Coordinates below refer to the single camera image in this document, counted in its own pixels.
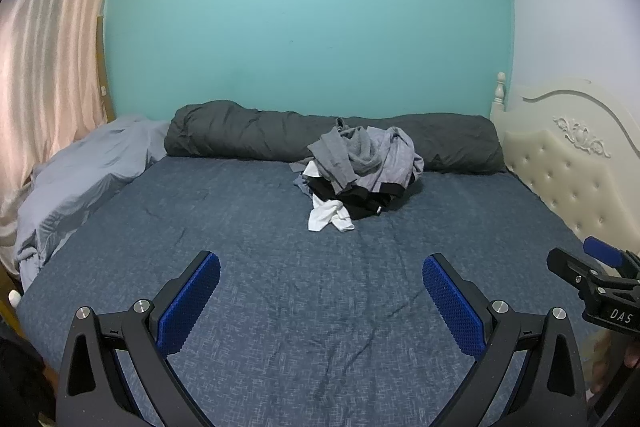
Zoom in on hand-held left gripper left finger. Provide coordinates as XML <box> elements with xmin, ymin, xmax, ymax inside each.
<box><xmin>56</xmin><ymin>251</ymin><xmax>222</xmax><ymax>427</ymax></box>

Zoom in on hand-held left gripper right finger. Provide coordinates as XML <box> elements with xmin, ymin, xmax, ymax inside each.
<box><xmin>422</xmin><ymin>253</ymin><xmax>588</xmax><ymax>427</ymax></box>

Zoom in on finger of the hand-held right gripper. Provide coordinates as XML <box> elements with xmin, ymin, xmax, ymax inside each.
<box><xmin>583</xmin><ymin>236</ymin><xmax>640</xmax><ymax>278</ymax></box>
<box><xmin>546</xmin><ymin>248</ymin><xmax>640</xmax><ymax>333</ymax></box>

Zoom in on grey sweater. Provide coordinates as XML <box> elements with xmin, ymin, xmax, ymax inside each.
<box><xmin>307</xmin><ymin>119</ymin><xmax>382</xmax><ymax>196</ymax></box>

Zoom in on pile of grey black clothes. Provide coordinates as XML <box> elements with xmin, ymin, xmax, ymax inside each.
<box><xmin>350</xmin><ymin>125</ymin><xmax>425</xmax><ymax>198</ymax></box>

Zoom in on blue bed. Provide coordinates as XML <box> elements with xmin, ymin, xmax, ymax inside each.
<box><xmin>17</xmin><ymin>154</ymin><xmax>618</xmax><ymax>427</ymax></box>

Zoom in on cream tufted headboard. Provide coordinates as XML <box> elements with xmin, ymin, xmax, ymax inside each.
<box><xmin>489</xmin><ymin>72</ymin><xmax>640</xmax><ymax>258</ymax></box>

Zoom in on black garment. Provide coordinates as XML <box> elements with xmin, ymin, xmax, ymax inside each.
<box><xmin>305</xmin><ymin>174</ymin><xmax>404</xmax><ymax>219</ymax></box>

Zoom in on white garment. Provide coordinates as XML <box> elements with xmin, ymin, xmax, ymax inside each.
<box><xmin>306</xmin><ymin>159</ymin><xmax>356</xmax><ymax>234</ymax></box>

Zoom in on light grey quilt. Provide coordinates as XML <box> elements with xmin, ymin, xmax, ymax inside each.
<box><xmin>14</xmin><ymin>114</ymin><xmax>171</xmax><ymax>293</ymax></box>

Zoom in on pink curtain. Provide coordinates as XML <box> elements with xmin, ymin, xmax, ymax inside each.
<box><xmin>0</xmin><ymin>0</ymin><xmax>132</xmax><ymax>268</ymax></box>

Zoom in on wooden window frame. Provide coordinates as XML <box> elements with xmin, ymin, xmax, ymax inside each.
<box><xmin>95</xmin><ymin>14</ymin><xmax>119</xmax><ymax>126</ymax></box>

